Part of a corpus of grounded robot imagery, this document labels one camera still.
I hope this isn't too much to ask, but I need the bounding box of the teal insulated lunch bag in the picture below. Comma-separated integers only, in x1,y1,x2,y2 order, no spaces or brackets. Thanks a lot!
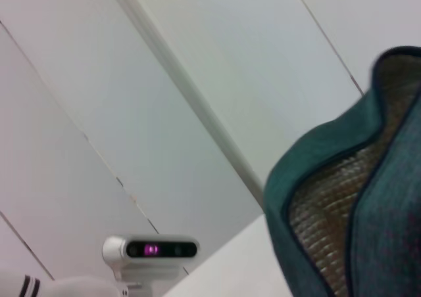
262,45,421,297

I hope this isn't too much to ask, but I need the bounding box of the white head camera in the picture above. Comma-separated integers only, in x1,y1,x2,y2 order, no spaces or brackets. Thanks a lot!
101,234,201,297

